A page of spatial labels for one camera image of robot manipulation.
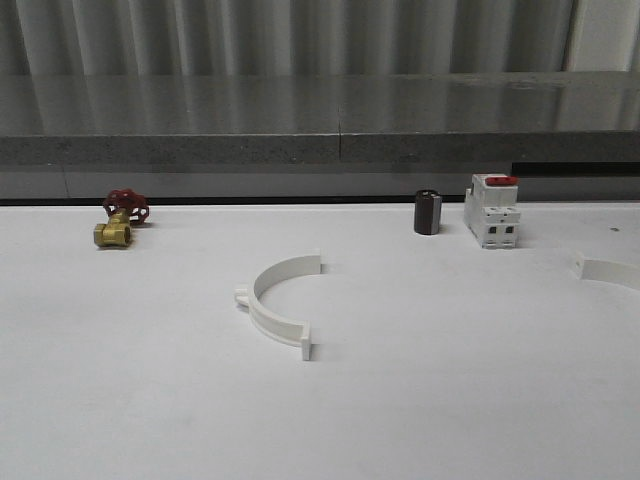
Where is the brass valve red handwheel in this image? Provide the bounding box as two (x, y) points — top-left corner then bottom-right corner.
(94, 189), (149, 247)

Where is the white circuit breaker red switch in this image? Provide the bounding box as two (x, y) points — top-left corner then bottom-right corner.
(464, 174), (521, 249)

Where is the dark brown cylindrical capacitor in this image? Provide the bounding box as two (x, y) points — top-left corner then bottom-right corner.
(414, 189), (442, 235)

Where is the grey stone counter ledge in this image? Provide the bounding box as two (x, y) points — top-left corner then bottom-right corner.
(1, 72), (639, 173)

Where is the white half pipe clamp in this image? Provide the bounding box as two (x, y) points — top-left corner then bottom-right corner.
(234, 251), (322, 361)
(572, 252), (640, 291)

